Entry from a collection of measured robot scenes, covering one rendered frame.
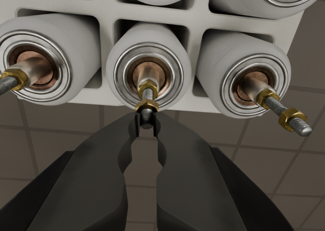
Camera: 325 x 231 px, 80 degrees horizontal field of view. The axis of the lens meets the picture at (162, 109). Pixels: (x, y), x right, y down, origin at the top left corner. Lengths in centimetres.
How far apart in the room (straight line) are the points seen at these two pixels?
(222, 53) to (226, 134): 39
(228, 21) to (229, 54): 7
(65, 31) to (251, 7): 19
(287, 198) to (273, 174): 15
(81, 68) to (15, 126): 45
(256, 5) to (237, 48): 4
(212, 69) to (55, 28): 17
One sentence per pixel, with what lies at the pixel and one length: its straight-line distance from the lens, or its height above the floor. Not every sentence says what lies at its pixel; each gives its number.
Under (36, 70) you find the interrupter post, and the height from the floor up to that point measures 27.
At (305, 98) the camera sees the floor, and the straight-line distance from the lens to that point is 64.
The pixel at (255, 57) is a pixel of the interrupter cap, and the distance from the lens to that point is 23.
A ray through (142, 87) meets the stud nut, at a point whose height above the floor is 29.
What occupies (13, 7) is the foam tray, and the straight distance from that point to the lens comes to 32.
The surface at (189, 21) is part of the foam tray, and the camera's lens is 28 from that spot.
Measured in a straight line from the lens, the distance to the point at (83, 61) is 23.
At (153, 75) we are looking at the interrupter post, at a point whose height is 27.
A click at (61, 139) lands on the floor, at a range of 63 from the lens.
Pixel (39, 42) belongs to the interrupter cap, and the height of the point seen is 25.
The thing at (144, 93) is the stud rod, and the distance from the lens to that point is 17.
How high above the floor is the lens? 45
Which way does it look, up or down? 61 degrees down
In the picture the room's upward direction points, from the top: 175 degrees clockwise
